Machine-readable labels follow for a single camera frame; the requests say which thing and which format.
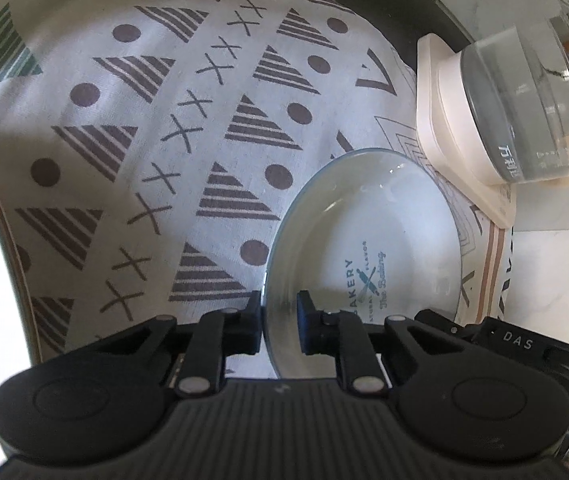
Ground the white plate Bakery print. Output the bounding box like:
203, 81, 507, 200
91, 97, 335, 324
263, 148, 462, 378

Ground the cream kettle base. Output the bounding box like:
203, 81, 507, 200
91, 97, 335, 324
415, 34, 516, 229

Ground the patterned fringed table cloth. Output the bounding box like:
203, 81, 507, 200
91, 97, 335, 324
0, 0, 521, 380

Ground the glass electric kettle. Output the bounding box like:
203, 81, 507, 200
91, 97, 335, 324
460, 0, 569, 184

